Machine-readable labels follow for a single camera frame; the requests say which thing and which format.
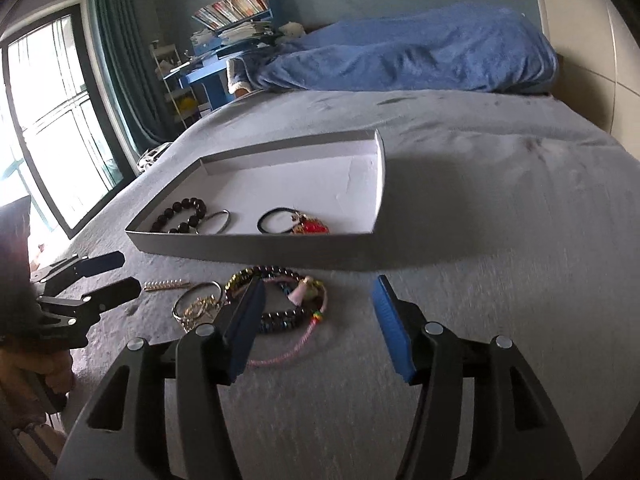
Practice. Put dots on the black framed window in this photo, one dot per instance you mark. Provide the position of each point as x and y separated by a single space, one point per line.
55 125

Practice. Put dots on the beige padded headboard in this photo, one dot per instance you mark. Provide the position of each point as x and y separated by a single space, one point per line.
590 60

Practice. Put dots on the white cardboard tray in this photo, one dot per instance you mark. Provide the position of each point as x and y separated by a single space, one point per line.
300 180

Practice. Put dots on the gold bead bar clip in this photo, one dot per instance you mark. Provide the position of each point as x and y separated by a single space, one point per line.
165 285

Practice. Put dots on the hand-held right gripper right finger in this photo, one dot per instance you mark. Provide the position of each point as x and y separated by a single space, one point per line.
392 332

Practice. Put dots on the blue desk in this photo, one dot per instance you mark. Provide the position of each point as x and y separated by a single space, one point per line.
210 80

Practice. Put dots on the thin silver bangle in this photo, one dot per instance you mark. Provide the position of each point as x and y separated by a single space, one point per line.
226 216

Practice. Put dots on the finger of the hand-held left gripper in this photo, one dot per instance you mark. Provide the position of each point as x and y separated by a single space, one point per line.
102 262
117 291

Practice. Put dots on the white shelf cart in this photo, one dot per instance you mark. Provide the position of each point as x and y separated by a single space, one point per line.
172 67

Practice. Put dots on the blue blanket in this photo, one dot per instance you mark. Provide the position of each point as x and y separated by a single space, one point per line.
400 55

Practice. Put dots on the grey bed sheet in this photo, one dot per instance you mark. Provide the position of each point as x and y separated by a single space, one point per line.
500 210

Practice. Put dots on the gold bangle with charms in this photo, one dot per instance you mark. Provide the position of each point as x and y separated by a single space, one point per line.
198 310

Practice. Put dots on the person's left hand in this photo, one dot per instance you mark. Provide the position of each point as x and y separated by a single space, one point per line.
30 367

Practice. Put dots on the teal curtain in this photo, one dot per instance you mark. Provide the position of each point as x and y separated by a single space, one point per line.
125 50

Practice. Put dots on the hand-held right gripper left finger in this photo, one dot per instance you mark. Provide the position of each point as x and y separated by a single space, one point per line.
245 330

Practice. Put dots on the row of books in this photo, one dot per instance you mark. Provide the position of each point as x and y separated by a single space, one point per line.
235 7

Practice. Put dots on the white plush toy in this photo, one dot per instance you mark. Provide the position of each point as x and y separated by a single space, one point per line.
291 31

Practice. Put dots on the white shoe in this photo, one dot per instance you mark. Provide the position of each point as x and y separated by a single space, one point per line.
152 155

